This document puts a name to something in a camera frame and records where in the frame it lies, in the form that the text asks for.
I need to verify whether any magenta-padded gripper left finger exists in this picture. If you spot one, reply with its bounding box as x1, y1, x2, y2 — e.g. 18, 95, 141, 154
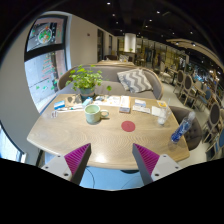
41, 143, 92, 186

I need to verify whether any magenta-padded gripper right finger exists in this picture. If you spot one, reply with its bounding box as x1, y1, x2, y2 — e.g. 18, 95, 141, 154
131, 143, 183, 186

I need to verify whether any clear blue-labelled drink bottle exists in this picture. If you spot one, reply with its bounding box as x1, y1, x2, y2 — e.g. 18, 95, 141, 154
170, 110, 196, 145

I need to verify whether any flat round red coaster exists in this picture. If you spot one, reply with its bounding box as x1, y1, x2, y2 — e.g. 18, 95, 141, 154
120, 120, 137, 133

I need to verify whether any clear plastic cup with straw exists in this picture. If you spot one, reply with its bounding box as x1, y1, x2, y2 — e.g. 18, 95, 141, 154
156, 98, 173, 126

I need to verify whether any pale green mug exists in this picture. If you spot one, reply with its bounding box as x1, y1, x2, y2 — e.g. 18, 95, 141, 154
84, 104, 110, 125

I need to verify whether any white paper napkin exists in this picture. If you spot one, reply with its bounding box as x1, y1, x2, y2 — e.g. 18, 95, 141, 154
150, 105, 164, 118

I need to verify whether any white printed leaflet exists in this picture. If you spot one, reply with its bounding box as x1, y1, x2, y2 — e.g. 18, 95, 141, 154
132, 104, 152, 115

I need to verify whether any blue and white box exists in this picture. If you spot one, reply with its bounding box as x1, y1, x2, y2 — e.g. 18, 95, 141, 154
53, 99, 67, 111

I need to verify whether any yellow card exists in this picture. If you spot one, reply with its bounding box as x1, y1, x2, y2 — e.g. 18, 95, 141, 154
156, 99, 169, 109

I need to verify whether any white and blue packet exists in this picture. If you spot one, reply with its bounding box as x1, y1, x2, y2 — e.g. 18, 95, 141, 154
134, 99, 147, 108

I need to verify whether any small light blue carton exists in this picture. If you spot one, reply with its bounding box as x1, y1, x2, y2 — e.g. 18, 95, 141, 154
82, 96, 94, 108

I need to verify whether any brown card with heart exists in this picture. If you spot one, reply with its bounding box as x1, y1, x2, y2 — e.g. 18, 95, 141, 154
63, 94, 83, 108

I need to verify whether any white tissue box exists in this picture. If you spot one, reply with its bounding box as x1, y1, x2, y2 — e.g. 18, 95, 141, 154
118, 95, 132, 114

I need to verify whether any illustrated paper leaflet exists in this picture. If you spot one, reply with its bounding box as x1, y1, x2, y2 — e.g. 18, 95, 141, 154
96, 95, 122, 108

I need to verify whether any grey upholstered sofa bench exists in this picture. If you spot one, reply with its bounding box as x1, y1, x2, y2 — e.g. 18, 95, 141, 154
57, 64, 164, 100

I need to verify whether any group of dining chairs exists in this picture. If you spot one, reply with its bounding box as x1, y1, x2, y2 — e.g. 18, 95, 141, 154
171, 68, 224, 162

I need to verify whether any grey chevron cushion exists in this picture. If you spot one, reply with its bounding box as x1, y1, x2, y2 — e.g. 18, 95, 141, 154
116, 68, 154, 94

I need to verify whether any green potted plant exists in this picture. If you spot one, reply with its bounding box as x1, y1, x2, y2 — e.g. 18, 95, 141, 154
65, 64, 113, 100

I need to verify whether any round-motif window poster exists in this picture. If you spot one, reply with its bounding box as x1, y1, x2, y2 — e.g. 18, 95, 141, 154
26, 17, 66, 53

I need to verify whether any group of ceiling lights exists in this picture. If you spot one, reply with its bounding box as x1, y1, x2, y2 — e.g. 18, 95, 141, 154
105, 1, 198, 48

